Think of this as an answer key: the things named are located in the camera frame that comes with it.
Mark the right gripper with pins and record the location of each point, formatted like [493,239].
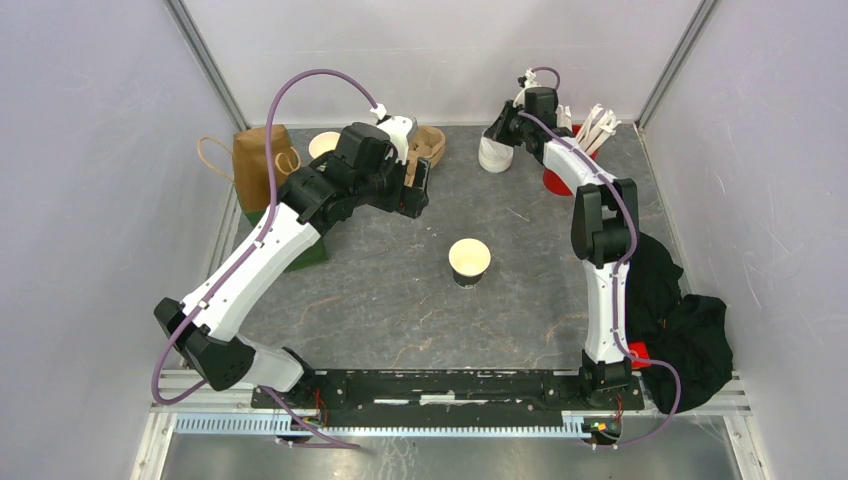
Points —
[498,129]

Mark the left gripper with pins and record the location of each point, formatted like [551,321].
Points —
[406,200]

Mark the black paper coffee cup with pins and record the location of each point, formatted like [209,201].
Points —
[469,259]

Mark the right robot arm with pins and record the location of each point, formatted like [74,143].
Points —
[604,228]

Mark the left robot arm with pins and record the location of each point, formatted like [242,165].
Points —
[368,166]

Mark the stack of white lids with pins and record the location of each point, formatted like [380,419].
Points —
[493,156]

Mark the cardboard cup carrier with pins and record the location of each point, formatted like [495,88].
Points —
[427,144]

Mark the stack of paper cups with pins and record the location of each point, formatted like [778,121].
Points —
[323,143]

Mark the green box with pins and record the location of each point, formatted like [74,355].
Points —
[314,255]

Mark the brown paper bag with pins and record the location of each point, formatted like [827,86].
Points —
[255,183]

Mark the red card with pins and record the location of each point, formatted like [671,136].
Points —
[640,355]

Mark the black cloth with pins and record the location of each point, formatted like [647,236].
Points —
[685,331]

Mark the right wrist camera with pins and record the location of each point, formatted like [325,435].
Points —
[525,82]

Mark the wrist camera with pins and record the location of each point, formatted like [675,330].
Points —
[401,130]
[525,82]

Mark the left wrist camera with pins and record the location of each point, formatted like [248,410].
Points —
[401,130]

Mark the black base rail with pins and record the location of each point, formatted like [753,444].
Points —
[463,398]

